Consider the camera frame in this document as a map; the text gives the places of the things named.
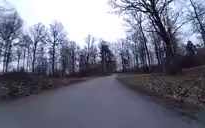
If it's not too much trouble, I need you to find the grey asphalt path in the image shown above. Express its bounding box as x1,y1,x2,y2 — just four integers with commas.
0,73,204,128

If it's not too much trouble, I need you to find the wood of bare trees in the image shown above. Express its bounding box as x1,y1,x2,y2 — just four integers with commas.
0,0,205,78

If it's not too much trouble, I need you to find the large bare tree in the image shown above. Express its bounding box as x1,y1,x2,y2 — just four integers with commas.
109,0,204,76

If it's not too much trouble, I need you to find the leaf-covered grass verge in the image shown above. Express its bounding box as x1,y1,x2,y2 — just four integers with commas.
115,63,205,118
0,72,91,107

